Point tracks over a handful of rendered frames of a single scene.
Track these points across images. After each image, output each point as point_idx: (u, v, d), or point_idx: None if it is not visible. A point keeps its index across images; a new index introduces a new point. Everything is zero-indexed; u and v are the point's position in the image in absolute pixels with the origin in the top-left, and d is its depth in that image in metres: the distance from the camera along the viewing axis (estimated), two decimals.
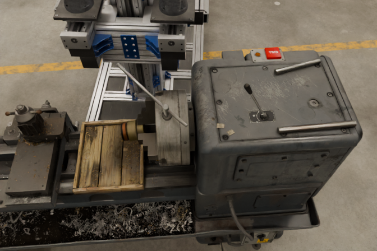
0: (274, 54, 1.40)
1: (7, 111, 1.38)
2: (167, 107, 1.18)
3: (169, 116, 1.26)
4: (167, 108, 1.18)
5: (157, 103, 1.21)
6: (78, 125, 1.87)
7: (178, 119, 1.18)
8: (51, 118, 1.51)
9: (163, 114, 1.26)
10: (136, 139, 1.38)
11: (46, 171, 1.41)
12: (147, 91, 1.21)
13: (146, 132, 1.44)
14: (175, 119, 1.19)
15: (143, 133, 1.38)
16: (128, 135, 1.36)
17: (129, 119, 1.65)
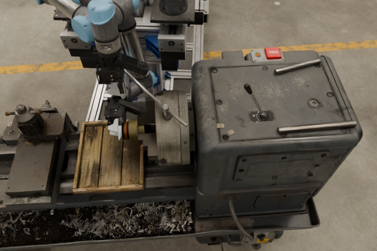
0: (274, 54, 1.40)
1: (7, 111, 1.38)
2: (167, 107, 1.18)
3: (169, 116, 1.26)
4: (167, 108, 1.18)
5: (157, 103, 1.21)
6: (78, 125, 1.87)
7: (178, 119, 1.18)
8: (51, 118, 1.51)
9: (163, 114, 1.26)
10: (136, 139, 1.38)
11: (46, 171, 1.41)
12: (147, 91, 1.21)
13: (146, 132, 1.44)
14: (175, 119, 1.19)
15: (145, 133, 1.38)
16: (129, 134, 1.36)
17: (129, 119, 1.65)
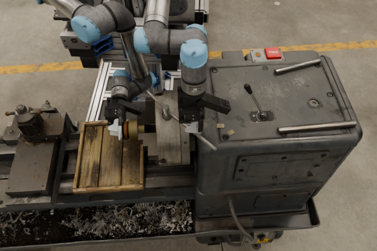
0: (274, 54, 1.40)
1: (7, 111, 1.38)
2: (164, 106, 1.18)
3: (164, 114, 1.26)
4: (164, 105, 1.18)
5: (174, 114, 1.19)
6: (78, 125, 1.87)
7: (154, 96, 1.21)
8: (51, 118, 1.51)
9: (170, 116, 1.26)
10: (136, 138, 1.38)
11: (46, 171, 1.41)
12: (184, 124, 1.16)
13: (146, 132, 1.43)
14: (157, 98, 1.21)
15: (144, 133, 1.38)
16: (129, 134, 1.36)
17: (129, 119, 1.65)
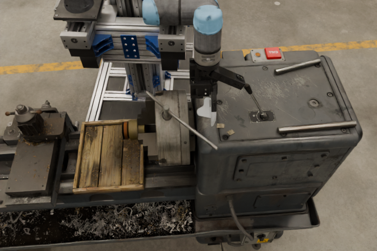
0: (274, 54, 1.40)
1: (7, 111, 1.38)
2: (164, 106, 1.18)
3: (164, 114, 1.26)
4: (164, 105, 1.18)
5: (174, 114, 1.19)
6: (78, 125, 1.87)
7: (153, 97, 1.21)
8: (51, 118, 1.51)
9: (170, 116, 1.26)
10: (136, 138, 1.38)
11: (46, 171, 1.41)
12: (184, 124, 1.17)
13: (146, 132, 1.43)
14: (156, 98, 1.21)
15: (144, 133, 1.38)
16: (129, 134, 1.36)
17: (129, 119, 1.65)
